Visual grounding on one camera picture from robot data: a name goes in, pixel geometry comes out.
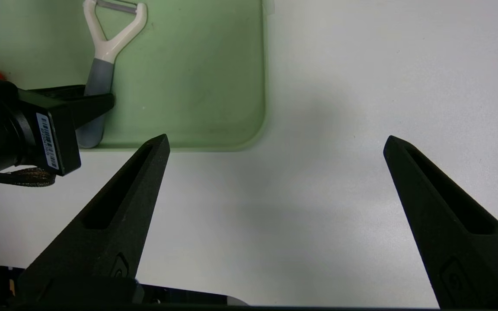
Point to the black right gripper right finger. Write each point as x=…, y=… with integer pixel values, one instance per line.
x=461, y=259

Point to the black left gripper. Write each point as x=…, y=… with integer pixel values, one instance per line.
x=59, y=142

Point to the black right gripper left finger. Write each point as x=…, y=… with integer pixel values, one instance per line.
x=102, y=242

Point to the light green plastic tray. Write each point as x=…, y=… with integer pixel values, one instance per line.
x=188, y=86

